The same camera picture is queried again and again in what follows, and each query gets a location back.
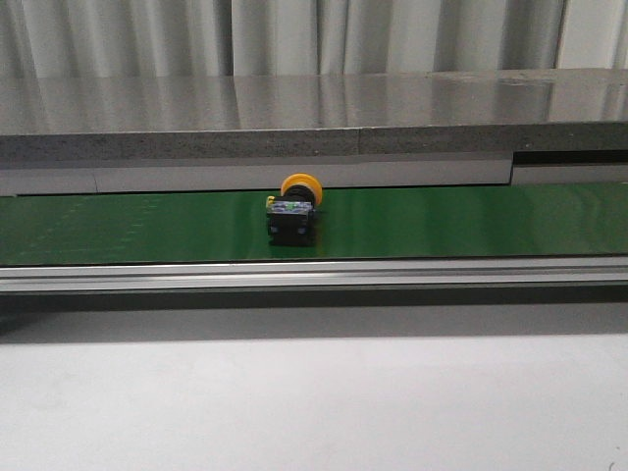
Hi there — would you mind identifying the grey panel under countertop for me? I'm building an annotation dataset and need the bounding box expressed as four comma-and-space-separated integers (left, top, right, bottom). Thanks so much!
1, 150, 627, 196

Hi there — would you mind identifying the white pleated curtain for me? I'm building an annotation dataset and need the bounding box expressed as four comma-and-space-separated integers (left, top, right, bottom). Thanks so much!
1, 1, 627, 78

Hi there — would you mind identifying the grey stone countertop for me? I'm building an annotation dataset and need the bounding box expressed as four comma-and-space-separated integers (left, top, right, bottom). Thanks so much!
1, 69, 627, 167

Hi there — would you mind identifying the yellow mushroom push button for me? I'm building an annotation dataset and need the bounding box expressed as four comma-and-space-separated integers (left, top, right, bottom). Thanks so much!
265, 173, 323, 246

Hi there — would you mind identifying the aluminium conveyor side rail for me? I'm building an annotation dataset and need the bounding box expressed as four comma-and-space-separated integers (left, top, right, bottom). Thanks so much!
1, 256, 627, 293

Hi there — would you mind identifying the green conveyor belt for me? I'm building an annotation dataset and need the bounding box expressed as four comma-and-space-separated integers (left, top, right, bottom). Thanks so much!
1, 183, 627, 266

